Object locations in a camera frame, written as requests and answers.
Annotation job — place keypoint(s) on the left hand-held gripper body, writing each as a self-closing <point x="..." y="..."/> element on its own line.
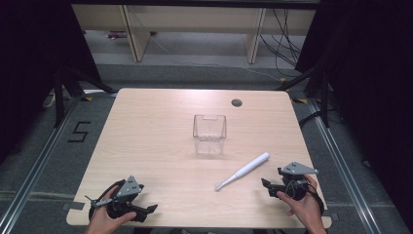
<point x="128" y="188"/>

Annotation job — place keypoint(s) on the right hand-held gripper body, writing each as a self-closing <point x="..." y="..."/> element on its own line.
<point x="294" y="182"/>

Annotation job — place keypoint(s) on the person's right hand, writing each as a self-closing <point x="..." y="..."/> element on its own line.
<point x="306" y="208"/>

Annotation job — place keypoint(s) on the person's left hand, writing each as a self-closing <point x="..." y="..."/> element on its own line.
<point x="106" y="219"/>

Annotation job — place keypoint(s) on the white electric toothbrush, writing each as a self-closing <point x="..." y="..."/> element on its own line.
<point x="245" y="170"/>

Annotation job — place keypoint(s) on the grey tape strip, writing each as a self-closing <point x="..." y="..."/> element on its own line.
<point x="73" y="205"/>

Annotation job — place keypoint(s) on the black tape floor numeral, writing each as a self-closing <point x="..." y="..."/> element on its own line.
<point x="80" y="131"/>

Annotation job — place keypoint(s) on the clear plastic container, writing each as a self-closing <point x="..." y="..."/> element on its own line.
<point x="209" y="134"/>

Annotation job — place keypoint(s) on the yellow floor tape piece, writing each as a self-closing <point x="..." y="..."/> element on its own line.
<point x="300" y="100"/>
<point x="88" y="98"/>

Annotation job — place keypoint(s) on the black metal stand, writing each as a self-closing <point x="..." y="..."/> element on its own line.
<point x="316" y="84"/>
<point x="65" y="87"/>

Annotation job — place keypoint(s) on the black curtain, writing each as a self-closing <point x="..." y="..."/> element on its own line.
<point x="373" y="81"/>
<point x="35" y="65"/>

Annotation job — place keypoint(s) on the aluminium floor rail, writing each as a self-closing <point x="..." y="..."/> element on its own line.
<point x="35" y="162"/>
<point x="344" y="162"/>

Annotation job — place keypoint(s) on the light wooden desk frame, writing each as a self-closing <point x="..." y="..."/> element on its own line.
<point x="195" y="16"/>

